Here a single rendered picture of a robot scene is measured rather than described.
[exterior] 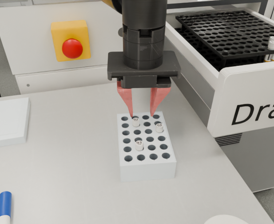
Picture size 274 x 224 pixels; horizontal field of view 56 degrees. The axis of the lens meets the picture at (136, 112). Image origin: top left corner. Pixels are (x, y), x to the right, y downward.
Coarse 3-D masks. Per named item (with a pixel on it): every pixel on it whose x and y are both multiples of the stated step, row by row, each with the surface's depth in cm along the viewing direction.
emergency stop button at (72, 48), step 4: (68, 40) 50; (72, 40) 50; (76, 40) 50; (64, 44) 50; (68, 44) 50; (72, 44) 50; (76, 44) 50; (80, 44) 51; (64, 48) 50; (68, 48) 50; (72, 48) 50; (76, 48) 51; (80, 48) 51; (64, 52) 51; (68, 52) 51; (72, 52) 51; (76, 52) 51; (80, 52) 51; (68, 56) 51; (72, 56) 51; (76, 56) 52
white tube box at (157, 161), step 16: (144, 112) 48; (160, 112) 48; (128, 128) 44; (144, 128) 44; (128, 144) 41; (144, 144) 41; (160, 144) 41; (128, 160) 40; (144, 160) 38; (160, 160) 38; (128, 176) 39; (144, 176) 39; (160, 176) 40
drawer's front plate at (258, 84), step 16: (256, 64) 35; (272, 64) 35; (224, 80) 33; (240, 80) 34; (256, 80) 34; (272, 80) 35; (224, 96) 35; (240, 96) 35; (256, 96) 36; (272, 96) 37; (224, 112) 37; (240, 112) 37; (256, 112) 38; (208, 128) 40; (224, 128) 39; (240, 128) 40; (256, 128) 40
